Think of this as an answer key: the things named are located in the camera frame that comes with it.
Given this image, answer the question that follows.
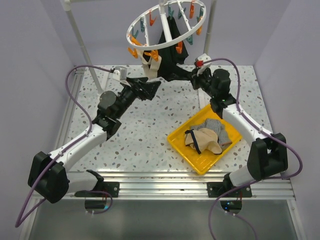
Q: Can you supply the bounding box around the plain black underwear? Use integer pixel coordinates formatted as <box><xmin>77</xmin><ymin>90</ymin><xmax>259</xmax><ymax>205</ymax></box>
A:
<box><xmin>141</xmin><ymin>49</ymin><xmax>198</xmax><ymax>82</ymax></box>

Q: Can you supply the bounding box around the white round clip hanger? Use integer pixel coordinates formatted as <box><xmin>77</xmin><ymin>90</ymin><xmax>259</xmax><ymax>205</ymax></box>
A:
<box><xmin>125</xmin><ymin>0</ymin><xmax>207</xmax><ymax>60</ymax></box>

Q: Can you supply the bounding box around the left white rack pole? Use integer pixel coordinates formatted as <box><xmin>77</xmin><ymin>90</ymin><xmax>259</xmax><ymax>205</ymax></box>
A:
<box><xmin>60</xmin><ymin>0</ymin><xmax>103</xmax><ymax>94</ymax></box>

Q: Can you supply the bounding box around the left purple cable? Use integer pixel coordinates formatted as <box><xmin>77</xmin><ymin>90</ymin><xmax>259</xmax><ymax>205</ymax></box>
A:
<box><xmin>14</xmin><ymin>65</ymin><xmax>116</xmax><ymax>228</ymax></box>

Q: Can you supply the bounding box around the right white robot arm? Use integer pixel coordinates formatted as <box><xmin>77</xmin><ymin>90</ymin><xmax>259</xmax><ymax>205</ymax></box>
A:
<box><xmin>190</xmin><ymin>67</ymin><xmax>288</xmax><ymax>197</ymax></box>

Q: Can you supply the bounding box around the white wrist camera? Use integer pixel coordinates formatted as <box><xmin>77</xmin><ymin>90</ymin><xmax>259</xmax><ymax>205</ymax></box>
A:
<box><xmin>111</xmin><ymin>66</ymin><xmax>128</xmax><ymax>85</ymax></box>
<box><xmin>194</xmin><ymin>53</ymin><xmax>212</xmax><ymax>69</ymax></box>

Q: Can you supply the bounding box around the black pinstriped underwear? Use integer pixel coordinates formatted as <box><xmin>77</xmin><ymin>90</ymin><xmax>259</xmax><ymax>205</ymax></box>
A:
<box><xmin>157</xmin><ymin>17</ymin><xmax>190</xmax><ymax>66</ymax></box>

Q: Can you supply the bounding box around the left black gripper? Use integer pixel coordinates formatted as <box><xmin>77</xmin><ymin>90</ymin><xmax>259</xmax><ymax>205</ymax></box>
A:
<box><xmin>114</xmin><ymin>76</ymin><xmax>160</xmax><ymax>119</ymax></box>

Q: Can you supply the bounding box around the white rack pole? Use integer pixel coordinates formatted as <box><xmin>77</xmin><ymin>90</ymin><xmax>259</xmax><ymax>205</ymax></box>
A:
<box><xmin>60</xmin><ymin>0</ymin><xmax>103</xmax><ymax>94</ymax></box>
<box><xmin>203</xmin><ymin>0</ymin><xmax>217</xmax><ymax>55</ymax></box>

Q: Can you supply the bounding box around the yellow plastic tray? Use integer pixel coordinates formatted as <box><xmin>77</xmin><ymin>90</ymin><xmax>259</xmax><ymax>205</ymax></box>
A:
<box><xmin>167</xmin><ymin>104</ymin><xmax>242</xmax><ymax>175</ymax></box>

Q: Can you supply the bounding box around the right white rack pole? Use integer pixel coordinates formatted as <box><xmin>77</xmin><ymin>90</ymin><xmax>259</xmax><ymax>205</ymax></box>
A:
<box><xmin>203</xmin><ymin>0</ymin><xmax>217</xmax><ymax>55</ymax></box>

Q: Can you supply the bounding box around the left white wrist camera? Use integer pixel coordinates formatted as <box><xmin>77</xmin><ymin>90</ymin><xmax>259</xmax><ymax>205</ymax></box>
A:
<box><xmin>111</xmin><ymin>66</ymin><xmax>128</xmax><ymax>85</ymax></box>

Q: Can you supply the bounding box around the grey striped underwear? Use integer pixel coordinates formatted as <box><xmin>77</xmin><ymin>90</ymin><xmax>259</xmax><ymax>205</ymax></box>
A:
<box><xmin>190</xmin><ymin>118</ymin><xmax>232</xmax><ymax>147</ymax></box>

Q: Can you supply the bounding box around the aluminium rail frame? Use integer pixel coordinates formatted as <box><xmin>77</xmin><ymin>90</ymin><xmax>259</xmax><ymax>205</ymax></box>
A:
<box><xmin>18</xmin><ymin>65</ymin><xmax>305</xmax><ymax>240</ymax></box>

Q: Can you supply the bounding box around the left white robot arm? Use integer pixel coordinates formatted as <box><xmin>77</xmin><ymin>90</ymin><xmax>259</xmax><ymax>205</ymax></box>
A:
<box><xmin>28</xmin><ymin>77</ymin><xmax>161</xmax><ymax>204</ymax></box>

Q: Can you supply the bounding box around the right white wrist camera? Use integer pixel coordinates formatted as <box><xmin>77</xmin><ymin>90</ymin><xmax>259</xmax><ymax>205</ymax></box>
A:
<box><xmin>194</xmin><ymin>53</ymin><xmax>212</xmax><ymax>69</ymax></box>

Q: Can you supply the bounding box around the beige underwear navy trim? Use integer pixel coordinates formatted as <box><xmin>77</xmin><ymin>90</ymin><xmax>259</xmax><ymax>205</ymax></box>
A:
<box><xmin>184</xmin><ymin>128</ymin><xmax>223</xmax><ymax>155</ymax></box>

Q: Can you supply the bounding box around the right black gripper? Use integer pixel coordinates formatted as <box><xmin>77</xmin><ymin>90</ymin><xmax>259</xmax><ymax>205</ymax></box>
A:
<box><xmin>187</xmin><ymin>65</ymin><xmax>217</xmax><ymax>98</ymax></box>

